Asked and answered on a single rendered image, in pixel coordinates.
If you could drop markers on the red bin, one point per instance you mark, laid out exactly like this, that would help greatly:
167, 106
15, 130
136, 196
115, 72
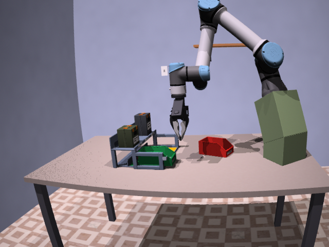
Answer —
215, 147

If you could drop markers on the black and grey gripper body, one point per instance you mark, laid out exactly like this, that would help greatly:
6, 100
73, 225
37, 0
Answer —
185, 108

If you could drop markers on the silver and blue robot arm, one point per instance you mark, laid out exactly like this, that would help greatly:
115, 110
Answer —
268, 56

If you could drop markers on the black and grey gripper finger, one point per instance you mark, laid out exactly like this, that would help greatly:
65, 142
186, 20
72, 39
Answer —
175, 126
184, 125

